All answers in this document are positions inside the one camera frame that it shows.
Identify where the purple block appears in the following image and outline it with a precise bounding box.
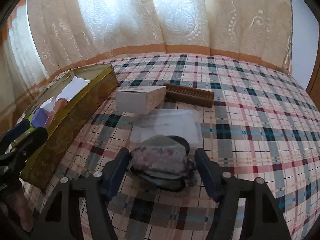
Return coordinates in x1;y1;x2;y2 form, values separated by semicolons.
31;108;49;128

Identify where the grey sequined cap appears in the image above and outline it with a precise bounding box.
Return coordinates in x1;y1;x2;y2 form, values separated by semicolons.
127;135;197;192

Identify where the person's hand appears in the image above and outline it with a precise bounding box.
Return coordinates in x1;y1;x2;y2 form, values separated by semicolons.
5;187;34;232

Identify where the clear plastic case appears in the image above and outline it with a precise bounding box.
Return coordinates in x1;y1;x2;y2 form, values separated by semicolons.
130;109;202;147

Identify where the plaid bed cover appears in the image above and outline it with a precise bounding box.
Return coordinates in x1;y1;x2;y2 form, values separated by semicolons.
24;52;316;240

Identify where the gold storage tin box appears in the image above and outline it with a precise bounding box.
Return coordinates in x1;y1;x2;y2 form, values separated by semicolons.
20;63;119;190

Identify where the white cardboard box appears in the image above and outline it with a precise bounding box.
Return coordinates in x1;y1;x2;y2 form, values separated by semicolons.
116;86;167;115

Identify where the white paper liner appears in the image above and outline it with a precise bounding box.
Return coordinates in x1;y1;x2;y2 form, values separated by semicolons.
40;76;90;114

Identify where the cream lace curtain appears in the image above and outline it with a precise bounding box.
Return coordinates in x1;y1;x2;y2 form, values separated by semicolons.
1;0;291;129

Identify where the wooden wardrobe door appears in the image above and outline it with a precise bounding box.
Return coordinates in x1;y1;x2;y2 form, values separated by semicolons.
306;48;319;108

